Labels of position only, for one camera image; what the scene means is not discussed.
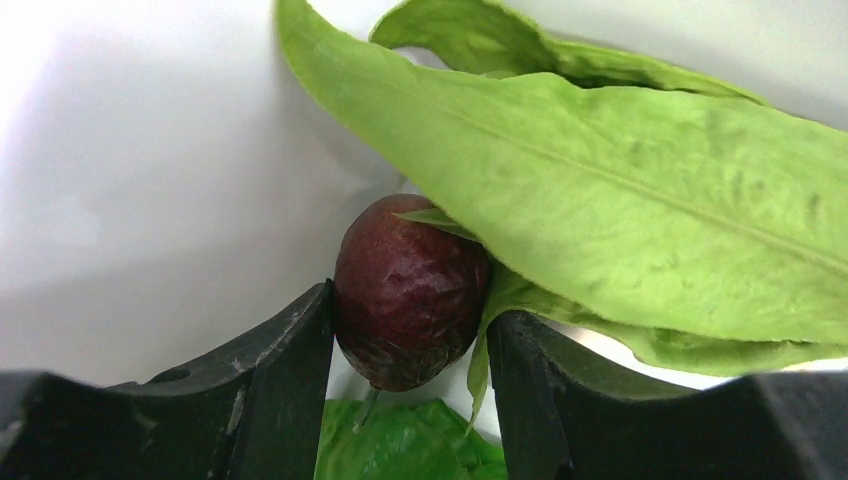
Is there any dark green leaf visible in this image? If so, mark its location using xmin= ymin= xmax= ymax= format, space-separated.
xmin=274 ymin=0 xmax=848 ymax=432

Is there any green lettuce leaf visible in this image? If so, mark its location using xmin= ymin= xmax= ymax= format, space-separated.
xmin=314 ymin=399 xmax=508 ymax=480

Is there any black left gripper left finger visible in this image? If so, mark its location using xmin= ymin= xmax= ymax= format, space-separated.
xmin=1 ymin=282 xmax=333 ymax=479

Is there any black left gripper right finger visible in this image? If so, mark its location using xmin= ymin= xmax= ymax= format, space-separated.
xmin=487 ymin=311 xmax=847 ymax=479

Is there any white plastic bin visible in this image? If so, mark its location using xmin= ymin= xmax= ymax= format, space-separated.
xmin=0 ymin=0 xmax=848 ymax=445

